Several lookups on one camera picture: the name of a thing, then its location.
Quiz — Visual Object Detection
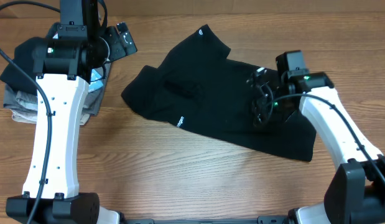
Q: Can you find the folded black garment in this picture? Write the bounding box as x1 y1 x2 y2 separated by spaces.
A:
0 36 45 96

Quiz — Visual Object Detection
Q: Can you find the black t-shirt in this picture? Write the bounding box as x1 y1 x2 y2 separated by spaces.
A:
121 25 316 162

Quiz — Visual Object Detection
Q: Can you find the folded light blue garment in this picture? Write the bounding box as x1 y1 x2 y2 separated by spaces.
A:
52 30 106 94

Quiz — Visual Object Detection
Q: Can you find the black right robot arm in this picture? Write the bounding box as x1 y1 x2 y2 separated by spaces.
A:
248 68 385 223

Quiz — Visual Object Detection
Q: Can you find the folded grey garment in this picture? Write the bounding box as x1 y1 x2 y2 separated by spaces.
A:
3 63 111 116

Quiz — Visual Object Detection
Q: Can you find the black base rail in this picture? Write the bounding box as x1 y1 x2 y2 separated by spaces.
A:
120 215 295 224

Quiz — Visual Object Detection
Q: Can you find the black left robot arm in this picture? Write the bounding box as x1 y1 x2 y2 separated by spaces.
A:
6 22 137 223

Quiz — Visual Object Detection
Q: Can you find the folded beige garment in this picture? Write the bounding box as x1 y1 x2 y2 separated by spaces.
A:
11 109 90 126

